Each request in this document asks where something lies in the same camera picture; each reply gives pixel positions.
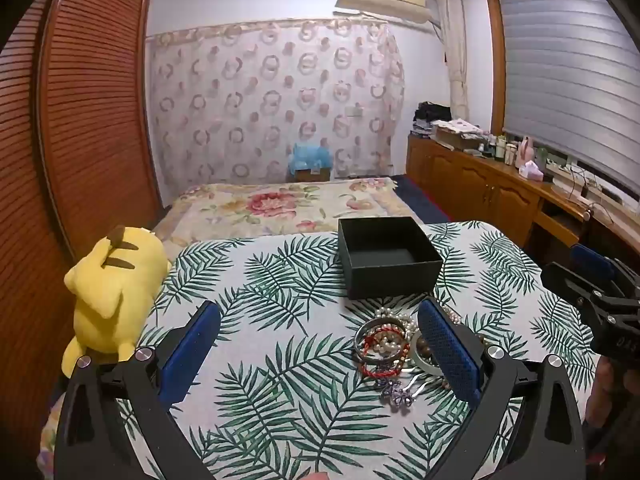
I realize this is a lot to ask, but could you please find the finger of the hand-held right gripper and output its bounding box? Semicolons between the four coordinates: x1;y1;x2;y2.
570;243;618;283
541;261;608;318

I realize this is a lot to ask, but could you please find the pale green jade bangle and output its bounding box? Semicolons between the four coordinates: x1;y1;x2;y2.
407;345;445;379

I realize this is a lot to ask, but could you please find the stack of folded clothes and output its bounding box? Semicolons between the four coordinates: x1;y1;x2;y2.
412;101;452;139

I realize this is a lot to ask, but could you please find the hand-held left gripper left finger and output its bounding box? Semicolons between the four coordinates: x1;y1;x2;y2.
55;301;223;480

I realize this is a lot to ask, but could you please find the wooden louvred wardrobe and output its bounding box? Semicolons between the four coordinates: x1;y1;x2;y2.
0;0;163;480

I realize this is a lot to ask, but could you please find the circle patterned curtain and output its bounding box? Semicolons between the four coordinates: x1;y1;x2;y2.
147;17;406;201

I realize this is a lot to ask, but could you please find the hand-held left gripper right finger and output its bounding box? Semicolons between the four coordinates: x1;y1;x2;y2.
416;297;587;480

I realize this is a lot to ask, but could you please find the wooden window frame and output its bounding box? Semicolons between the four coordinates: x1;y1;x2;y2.
484;0;508;137

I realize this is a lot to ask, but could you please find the cream curtain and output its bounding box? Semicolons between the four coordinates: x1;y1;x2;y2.
434;0;471;121

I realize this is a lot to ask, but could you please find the silver bangle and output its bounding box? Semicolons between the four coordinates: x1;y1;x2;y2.
354;317;403;362

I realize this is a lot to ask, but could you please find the grey window blind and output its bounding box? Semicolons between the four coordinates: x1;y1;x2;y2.
497;0;640;201

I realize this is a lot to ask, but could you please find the white power strip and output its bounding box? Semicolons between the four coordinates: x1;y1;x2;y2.
545;160;601;197

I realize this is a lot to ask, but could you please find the purple crystal hair clip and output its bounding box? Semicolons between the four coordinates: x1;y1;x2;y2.
377;376;427;412

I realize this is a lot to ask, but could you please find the wooden bead bracelet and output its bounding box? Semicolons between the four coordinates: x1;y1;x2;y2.
410;332;437;362

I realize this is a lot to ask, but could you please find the person's right hand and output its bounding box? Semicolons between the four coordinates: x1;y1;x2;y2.
587;360;626;428

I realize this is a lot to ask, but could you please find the floral blanket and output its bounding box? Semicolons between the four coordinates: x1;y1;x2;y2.
150;176;426;248

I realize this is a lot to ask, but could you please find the brown cardboard box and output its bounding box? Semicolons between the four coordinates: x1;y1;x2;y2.
294;167;332;184

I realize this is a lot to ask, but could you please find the wooden cabinet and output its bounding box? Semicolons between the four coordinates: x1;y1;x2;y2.
406;132;601;261

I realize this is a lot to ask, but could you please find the box with printed cloth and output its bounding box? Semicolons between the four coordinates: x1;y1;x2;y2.
431;119;489;154

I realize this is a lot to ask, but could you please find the dark blue bedsheet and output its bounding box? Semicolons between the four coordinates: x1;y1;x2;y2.
390;174;452;226

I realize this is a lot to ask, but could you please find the blue plush toy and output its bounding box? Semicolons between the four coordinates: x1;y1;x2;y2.
289;141;335;173

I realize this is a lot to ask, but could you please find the red string bracelet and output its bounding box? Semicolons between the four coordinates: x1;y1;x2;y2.
360;325;410;382

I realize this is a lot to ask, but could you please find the black box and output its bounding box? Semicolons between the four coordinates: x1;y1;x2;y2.
337;216;445;301

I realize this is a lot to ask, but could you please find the yellow plush toy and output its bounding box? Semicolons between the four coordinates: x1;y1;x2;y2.
61;225;172;378

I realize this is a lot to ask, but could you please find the leaf print tablecloth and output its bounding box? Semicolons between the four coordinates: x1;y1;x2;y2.
117;220;601;480

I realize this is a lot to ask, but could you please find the row of small bottles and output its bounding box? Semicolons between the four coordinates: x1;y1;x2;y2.
480;134;519;166

